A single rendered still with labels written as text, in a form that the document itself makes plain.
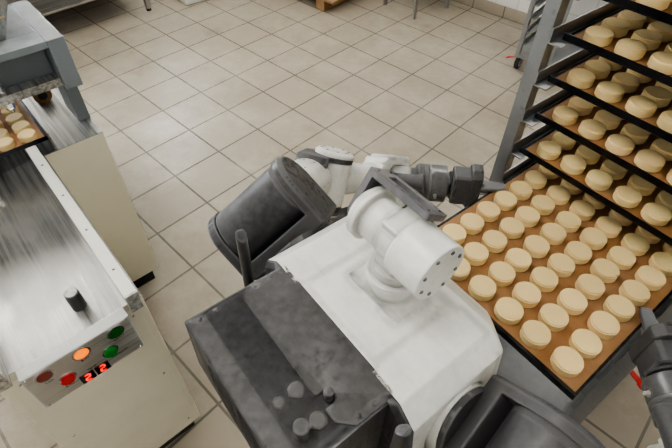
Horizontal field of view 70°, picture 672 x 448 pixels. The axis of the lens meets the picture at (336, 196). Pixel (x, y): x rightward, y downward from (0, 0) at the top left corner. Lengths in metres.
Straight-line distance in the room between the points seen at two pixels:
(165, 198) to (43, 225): 1.26
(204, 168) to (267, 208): 2.21
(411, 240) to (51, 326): 1.00
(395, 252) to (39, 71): 1.45
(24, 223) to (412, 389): 1.27
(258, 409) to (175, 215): 2.17
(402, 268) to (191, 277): 1.93
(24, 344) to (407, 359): 0.97
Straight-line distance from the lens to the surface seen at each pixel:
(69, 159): 1.82
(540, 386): 1.98
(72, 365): 1.29
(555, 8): 1.01
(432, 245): 0.46
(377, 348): 0.52
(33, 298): 1.38
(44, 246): 1.48
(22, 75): 1.75
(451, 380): 0.53
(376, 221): 0.49
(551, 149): 1.18
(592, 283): 1.06
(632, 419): 2.25
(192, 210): 2.62
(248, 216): 0.66
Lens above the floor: 1.83
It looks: 45 degrees down
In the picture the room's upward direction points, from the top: 1 degrees clockwise
